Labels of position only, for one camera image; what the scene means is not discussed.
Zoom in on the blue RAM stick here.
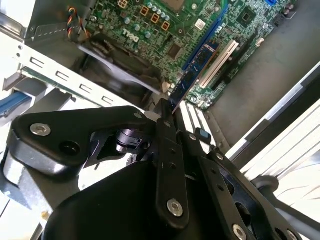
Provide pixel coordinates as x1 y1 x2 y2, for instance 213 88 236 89
167 41 218 115

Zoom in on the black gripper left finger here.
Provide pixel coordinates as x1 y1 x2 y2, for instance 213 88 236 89
7 98 190 230

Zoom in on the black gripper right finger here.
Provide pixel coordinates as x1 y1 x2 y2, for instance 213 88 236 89
174 109 301 240

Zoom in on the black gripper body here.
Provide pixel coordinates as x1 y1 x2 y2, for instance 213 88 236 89
43 159 227 240

